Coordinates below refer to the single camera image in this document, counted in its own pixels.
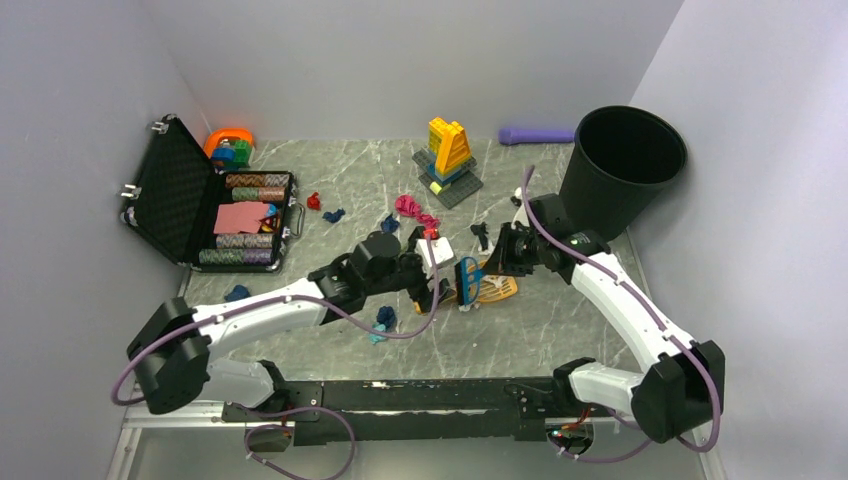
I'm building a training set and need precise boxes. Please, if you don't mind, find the black ribbed waste bin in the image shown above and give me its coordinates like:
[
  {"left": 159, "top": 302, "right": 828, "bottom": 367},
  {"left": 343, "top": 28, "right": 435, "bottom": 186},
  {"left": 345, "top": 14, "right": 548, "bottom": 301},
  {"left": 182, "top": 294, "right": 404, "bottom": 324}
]
[{"left": 559, "top": 105, "right": 688, "bottom": 241}]

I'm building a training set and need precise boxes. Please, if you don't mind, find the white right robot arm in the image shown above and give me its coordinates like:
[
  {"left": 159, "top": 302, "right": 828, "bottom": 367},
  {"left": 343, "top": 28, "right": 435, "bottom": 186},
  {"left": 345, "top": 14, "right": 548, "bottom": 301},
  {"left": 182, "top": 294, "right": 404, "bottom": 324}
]
[{"left": 484, "top": 194, "right": 725, "bottom": 443}]

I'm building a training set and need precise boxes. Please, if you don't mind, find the blue hand brush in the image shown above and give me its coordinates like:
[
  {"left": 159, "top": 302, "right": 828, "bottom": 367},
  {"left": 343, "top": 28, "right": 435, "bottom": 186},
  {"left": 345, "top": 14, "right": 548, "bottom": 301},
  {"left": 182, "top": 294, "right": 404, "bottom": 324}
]
[{"left": 454, "top": 256, "right": 484, "bottom": 312}]

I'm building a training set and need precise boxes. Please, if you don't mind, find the black poker chip case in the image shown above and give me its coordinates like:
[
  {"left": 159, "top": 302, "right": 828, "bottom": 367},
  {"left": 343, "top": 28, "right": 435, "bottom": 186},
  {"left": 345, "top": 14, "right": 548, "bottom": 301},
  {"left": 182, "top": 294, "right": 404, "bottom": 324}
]
[{"left": 119, "top": 114, "right": 301, "bottom": 273}]

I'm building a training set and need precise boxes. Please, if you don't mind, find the yellow block tower on plate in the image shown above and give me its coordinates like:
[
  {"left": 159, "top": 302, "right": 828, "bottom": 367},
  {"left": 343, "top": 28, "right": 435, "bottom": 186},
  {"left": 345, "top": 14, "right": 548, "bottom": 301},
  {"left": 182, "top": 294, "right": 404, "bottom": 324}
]
[{"left": 412, "top": 117, "right": 484, "bottom": 209}]

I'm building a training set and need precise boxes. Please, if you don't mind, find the pink crumpled paper scrap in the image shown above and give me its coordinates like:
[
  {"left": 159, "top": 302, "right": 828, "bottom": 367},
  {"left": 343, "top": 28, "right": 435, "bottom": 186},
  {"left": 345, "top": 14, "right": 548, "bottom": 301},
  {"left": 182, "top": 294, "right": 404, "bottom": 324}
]
[{"left": 395, "top": 194, "right": 441, "bottom": 229}]

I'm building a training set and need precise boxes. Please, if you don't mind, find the black crumpled paper scrap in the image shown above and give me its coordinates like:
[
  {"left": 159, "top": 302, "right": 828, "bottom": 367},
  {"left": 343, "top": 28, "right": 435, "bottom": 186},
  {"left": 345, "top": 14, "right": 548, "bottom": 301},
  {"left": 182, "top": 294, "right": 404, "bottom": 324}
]
[{"left": 469, "top": 222, "right": 491, "bottom": 255}]

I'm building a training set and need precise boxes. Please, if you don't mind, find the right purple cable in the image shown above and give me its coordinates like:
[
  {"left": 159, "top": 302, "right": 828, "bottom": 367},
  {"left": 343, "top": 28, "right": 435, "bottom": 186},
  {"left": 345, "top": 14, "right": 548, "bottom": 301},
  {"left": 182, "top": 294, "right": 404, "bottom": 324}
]
[{"left": 520, "top": 165, "right": 722, "bottom": 465}]

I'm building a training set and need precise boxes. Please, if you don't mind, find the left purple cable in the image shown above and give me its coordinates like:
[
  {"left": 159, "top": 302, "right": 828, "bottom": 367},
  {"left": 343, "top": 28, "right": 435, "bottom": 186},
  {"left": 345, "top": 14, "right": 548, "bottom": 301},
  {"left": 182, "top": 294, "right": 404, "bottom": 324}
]
[{"left": 110, "top": 235, "right": 442, "bottom": 480}]

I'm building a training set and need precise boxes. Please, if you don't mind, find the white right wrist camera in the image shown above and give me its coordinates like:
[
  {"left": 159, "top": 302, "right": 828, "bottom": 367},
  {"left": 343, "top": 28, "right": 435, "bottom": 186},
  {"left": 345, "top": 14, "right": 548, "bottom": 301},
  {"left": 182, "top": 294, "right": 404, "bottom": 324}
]
[{"left": 510, "top": 188, "right": 531, "bottom": 227}]

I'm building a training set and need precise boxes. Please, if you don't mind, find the red crumpled paper scrap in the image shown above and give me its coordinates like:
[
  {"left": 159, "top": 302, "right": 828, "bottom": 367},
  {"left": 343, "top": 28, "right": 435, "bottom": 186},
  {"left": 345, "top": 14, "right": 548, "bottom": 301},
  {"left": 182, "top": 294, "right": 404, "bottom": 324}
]
[{"left": 306, "top": 192, "right": 322, "bottom": 211}]

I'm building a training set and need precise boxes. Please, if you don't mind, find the purple cylinder tube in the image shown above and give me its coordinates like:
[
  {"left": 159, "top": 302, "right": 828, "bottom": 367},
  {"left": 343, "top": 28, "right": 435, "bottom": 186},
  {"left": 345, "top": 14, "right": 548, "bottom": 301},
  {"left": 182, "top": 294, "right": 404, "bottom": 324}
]
[{"left": 497, "top": 127, "right": 575, "bottom": 146}]

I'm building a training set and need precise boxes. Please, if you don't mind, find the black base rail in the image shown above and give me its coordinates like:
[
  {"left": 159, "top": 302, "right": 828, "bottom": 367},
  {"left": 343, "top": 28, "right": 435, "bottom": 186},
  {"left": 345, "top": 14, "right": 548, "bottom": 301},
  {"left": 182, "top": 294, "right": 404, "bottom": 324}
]
[{"left": 222, "top": 377, "right": 590, "bottom": 446}]

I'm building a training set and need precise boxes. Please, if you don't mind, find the small dark blue paper scrap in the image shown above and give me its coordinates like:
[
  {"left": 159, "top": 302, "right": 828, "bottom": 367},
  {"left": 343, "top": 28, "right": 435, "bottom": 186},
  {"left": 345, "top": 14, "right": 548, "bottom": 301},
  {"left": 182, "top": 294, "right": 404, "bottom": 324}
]
[{"left": 322, "top": 208, "right": 346, "bottom": 224}]

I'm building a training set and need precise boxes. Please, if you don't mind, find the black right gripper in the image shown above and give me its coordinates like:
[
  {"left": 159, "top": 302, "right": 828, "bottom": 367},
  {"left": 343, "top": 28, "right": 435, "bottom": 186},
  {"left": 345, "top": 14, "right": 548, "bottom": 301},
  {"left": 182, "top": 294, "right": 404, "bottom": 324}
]
[{"left": 483, "top": 222, "right": 547, "bottom": 277}]

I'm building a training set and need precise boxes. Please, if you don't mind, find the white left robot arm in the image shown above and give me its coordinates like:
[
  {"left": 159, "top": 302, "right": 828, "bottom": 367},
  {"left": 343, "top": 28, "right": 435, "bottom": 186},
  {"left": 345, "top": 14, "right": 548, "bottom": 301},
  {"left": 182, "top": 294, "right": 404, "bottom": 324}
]
[{"left": 124, "top": 232, "right": 455, "bottom": 420}]

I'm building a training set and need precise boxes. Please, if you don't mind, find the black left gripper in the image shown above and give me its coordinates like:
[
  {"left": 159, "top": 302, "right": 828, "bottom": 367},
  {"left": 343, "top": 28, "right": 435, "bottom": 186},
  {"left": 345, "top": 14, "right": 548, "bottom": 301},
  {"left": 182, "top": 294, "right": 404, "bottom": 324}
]
[{"left": 365, "top": 228, "right": 456, "bottom": 312}]

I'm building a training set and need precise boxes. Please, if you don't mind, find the navy scrap front centre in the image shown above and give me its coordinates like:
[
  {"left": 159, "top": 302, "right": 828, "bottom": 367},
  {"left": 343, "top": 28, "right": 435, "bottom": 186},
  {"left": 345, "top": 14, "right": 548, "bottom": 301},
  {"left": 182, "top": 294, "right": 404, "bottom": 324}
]
[{"left": 376, "top": 305, "right": 397, "bottom": 332}]

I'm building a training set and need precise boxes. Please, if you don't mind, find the yellow slotted plastic scoop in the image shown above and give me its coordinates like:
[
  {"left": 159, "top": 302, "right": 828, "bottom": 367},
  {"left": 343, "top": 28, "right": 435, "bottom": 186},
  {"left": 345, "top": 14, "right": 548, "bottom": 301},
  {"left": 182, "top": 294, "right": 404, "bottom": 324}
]
[{"left": 439, "top": 275, "right": 519, "bottom": 312}]

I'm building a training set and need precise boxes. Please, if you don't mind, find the purple cable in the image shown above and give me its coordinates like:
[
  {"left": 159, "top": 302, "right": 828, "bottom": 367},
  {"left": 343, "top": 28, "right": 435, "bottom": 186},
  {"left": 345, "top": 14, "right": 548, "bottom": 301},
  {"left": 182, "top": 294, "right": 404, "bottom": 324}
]
[
  {"left": 520, "top": 165, "right": 722, "bottom": 465},
  {"left": 110, "top": 235, "right": 442, "bottom": 480}
]

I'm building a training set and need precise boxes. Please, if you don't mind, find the teal scrap front centre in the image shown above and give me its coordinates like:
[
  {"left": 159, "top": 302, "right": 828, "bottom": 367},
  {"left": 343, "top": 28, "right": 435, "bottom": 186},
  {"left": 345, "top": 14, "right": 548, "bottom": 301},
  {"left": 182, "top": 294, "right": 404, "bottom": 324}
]
[{"left": 368, "top": 322, "right": 389, "bottom": 345}]

